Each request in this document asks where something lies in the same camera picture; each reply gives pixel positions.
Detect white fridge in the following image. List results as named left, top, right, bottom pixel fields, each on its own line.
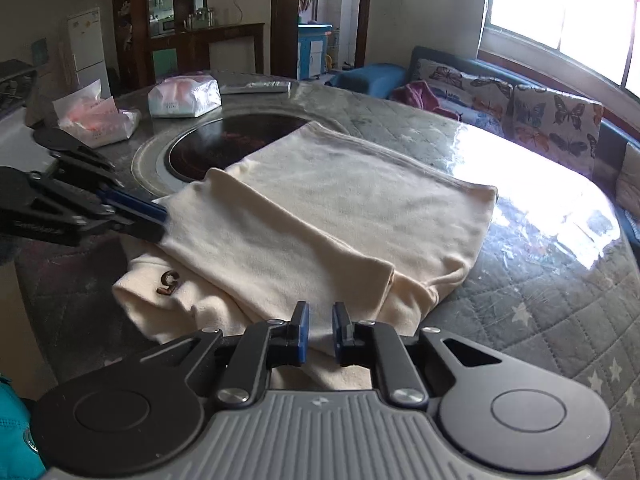
left=67, top=7, right=109, bottom=99

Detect blue and white cabinet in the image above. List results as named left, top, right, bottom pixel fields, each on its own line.
left=297, top=22, right=334, bottom=81

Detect grey plain pillow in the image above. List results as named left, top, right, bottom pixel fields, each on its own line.
left=615, top=142, right=640, bottom=212

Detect blue sofa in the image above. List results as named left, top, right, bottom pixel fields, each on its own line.
left=325, top=46, right=640, bottom=241

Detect dark wooden cabinet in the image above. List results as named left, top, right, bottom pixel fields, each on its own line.
left=111, top=0, right=209, bottom=89

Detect magenta cloth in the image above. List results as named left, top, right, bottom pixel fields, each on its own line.
left=390, top=80, right=462, bottom=121

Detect teal garment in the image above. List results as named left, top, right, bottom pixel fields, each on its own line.
left=0, top=374, right=48, bottom=480

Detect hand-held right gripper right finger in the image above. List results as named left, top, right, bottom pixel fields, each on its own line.
left=332, top=302, right=503, bottom=407

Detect window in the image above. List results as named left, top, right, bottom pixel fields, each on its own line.
left=477, top=0, right=640, bottom=97

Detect upright butterfly print pillow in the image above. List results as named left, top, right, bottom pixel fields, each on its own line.
left=510, top=85, right=604, bottom=179

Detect cream knit garment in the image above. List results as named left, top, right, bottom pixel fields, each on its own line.
left=111, top=120, right=499, bottom=392

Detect flat butterfly print pillow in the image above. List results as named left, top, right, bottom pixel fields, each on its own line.
left=417, top=58, right=514, bottom=137

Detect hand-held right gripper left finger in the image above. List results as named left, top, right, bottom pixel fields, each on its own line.
left=140, top=302, right=311, bottom=409

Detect dark wooden counter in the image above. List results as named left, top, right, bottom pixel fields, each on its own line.
left=147, top=22, right=266, bottom=87

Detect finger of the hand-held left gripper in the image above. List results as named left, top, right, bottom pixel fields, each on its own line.
left=30, top=172, right=166, bottom=244
left=50, top=147, right=169, bottom=224

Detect white plastic bag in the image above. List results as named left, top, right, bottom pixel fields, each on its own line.
left=147, top=74, right=222, bottom=119

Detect clear crumpled plastic bag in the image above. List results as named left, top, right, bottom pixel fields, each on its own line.
left=52, top=80, right=142, bottom=149

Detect dark wooden door frame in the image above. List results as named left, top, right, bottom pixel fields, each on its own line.
left=271, top=0, right=374, bottom=81

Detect round black cooktop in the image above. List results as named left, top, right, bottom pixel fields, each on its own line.
left=132, top=112, right=321, bottom=199

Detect glass jars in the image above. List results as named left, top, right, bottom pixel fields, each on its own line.
left=184, top=7, right=219, bottom=31

